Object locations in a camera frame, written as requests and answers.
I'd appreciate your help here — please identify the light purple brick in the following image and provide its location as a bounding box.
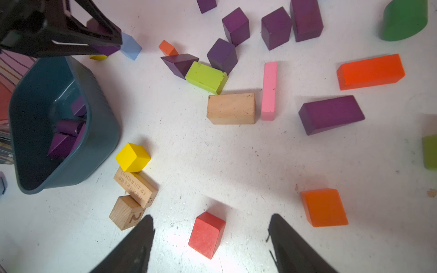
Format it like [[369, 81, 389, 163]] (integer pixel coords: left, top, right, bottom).
[[71, 96, 87, 117]]

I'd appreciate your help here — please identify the orange long brick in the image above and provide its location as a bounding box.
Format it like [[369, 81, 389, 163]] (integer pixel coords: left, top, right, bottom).
[[337, 54, 406, 91]]

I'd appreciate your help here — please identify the orange cube brick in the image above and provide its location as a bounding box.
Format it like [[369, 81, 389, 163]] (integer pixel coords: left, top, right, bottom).
[[300, 188, 349, 228]]

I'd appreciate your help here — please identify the yellow cube brick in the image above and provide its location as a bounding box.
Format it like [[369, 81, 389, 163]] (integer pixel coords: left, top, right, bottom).
[[116, 143, 151, 173]]

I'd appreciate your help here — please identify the red cube brick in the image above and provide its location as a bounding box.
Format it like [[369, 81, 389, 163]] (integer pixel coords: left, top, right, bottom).
[[188, 212, 226, 259]]

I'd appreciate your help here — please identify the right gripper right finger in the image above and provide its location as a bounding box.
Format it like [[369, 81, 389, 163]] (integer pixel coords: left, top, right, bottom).
[[268, 213, 337, 273]]

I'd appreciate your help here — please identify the small orange brick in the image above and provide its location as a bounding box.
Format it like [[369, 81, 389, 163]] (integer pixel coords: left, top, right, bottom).
[[159, 40, 179, 56]]

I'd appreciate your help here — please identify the blue stapler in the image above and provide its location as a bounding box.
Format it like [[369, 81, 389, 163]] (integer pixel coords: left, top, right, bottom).
[[0, 171, 8, 195]]

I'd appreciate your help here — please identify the pink long brick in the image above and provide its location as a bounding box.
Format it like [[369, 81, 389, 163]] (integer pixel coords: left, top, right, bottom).
[[261, 62, 278, 121]]

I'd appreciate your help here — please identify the numbered wood cube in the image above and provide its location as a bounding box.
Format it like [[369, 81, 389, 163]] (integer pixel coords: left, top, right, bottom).
[[109, 195, 145, 230]]

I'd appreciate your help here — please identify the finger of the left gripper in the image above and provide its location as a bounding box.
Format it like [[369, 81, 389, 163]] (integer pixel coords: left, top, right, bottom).
[[63, 0, 122, 46]]

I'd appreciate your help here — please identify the purple triangular prism brick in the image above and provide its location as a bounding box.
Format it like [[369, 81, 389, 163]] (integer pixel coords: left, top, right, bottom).
[[47, 133, 76, 159]]

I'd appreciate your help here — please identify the green half-round brick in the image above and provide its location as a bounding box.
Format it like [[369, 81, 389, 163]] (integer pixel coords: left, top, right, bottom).
[[380, 0, 428, 42]]

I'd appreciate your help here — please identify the engraved wood block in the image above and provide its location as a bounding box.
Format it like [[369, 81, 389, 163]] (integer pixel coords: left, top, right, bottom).
[[114, 167, 158, 208]]

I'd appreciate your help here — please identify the light blue cube brick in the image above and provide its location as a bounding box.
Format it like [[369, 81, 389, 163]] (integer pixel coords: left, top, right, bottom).
[[120, 33, 142, 60]]

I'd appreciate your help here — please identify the purple cube brick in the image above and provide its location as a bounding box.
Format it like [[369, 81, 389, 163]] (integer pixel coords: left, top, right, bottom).
[[207, 39, 238, 75], [197, 0, 217, 14], [261, 7, 292, 51], [86, 18, 121, 56]]

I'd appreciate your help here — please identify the natural wood block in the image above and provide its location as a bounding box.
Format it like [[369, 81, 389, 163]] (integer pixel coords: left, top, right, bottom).
[[207, 92, 256, 125]]

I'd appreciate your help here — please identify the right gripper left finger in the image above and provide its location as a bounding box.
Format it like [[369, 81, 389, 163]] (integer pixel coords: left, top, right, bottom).
[[92, 215, 155, 273]]

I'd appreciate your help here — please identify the yellow wedge brick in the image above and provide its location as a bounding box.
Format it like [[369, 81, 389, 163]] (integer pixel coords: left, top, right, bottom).
[[89, 55, 108, 61]]

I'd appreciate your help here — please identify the lime green cube brick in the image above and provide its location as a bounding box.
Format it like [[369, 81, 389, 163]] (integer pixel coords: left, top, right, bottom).
[[422, 134, 437, 171]]

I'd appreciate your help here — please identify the purple wedge brick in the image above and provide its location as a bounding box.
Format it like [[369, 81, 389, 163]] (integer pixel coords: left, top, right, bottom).
[[161, 53, 199, 80]]

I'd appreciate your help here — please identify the teal plastic storage bin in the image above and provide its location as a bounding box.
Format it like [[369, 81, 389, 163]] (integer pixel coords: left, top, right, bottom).
[[9, 56, 121, 195]]

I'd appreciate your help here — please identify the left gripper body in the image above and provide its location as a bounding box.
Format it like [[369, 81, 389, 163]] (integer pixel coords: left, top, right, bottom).
[[1, 1, 65, 58]]

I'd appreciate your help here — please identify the lime green long brick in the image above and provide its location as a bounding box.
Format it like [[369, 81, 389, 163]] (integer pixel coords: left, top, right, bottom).
[[185, 61, 228, 95]]

